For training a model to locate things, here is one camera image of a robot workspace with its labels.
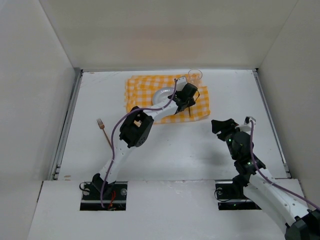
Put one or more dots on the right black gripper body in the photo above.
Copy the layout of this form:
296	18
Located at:
223	128

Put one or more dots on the white paper plate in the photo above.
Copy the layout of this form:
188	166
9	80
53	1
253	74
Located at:
162	94

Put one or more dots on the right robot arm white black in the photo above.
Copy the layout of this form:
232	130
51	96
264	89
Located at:
255	182

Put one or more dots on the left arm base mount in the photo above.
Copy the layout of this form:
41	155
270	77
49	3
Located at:
114	197

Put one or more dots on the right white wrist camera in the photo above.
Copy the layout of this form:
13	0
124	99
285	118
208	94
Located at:
248	124

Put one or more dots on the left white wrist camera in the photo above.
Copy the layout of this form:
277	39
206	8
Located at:
181	82

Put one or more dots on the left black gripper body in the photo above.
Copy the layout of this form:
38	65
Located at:
186	100

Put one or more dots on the copper fork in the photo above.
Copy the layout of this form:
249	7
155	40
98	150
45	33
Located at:
102	127

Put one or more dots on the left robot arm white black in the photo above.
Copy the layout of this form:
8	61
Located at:
133	129

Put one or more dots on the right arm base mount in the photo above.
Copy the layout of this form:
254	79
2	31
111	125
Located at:
230	198

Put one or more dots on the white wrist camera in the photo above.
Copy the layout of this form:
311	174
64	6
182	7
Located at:
248	124
181	82

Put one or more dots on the clear plastic cup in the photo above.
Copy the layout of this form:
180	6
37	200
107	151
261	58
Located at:
195	77

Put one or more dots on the yellow white checkered cloth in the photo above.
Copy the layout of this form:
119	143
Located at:
139	90

